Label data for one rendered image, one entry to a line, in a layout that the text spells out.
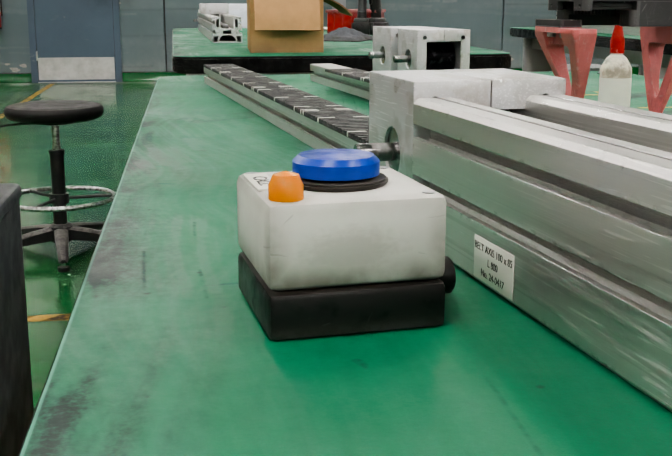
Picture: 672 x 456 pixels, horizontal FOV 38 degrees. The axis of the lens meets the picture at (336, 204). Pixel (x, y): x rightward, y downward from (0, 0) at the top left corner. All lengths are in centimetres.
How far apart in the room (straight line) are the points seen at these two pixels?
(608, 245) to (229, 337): 16
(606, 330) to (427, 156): 20
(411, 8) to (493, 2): 100
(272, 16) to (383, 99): 203
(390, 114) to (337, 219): 22
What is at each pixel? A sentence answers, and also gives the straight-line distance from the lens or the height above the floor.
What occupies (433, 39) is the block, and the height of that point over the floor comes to 86.
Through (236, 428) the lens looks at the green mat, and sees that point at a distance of 34.
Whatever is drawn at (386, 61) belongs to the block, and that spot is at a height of 82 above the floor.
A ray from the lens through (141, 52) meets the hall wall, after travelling 1151.
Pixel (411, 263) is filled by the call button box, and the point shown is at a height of 81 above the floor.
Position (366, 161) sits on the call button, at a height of 85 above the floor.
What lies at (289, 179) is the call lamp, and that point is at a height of 85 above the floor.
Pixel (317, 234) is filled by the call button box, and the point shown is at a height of 83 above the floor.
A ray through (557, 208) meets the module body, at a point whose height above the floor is 84.
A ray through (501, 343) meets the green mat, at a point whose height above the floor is 78.
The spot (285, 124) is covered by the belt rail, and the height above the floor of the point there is 79.
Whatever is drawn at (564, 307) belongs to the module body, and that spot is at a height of 80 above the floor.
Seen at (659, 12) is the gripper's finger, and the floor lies 91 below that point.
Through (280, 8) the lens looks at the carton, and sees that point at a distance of 267.
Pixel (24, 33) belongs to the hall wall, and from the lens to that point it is 1163.
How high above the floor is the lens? 92
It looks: 12 degrees down
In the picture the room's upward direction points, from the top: straight up
